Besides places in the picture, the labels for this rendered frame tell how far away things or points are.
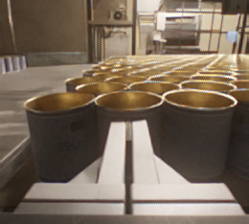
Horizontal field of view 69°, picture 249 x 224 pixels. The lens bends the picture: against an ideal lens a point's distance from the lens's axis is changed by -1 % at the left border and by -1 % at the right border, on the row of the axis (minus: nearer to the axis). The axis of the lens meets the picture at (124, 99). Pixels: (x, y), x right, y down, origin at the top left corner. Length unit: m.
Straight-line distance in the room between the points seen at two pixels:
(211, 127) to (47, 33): 2.97
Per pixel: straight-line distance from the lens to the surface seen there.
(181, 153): 0.19
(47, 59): 1.50
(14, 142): 0.33
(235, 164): 0.23
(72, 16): 2.96
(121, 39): 3.13
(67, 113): 0.17
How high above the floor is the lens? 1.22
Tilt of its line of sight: 16 degrees down
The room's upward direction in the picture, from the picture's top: 1 degrees clockwise
